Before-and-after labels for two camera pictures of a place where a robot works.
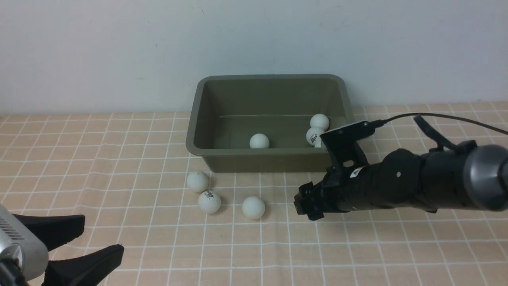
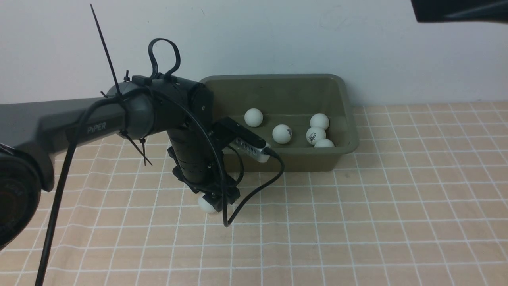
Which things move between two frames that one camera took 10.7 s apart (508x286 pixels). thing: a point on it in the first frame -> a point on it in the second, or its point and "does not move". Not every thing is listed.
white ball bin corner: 320,120 does not move
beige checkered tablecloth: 127,174 does not move
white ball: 253,207 -> 253,117
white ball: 313,134 does not move
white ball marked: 259,141 -> 281,134
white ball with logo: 209,201 does not move
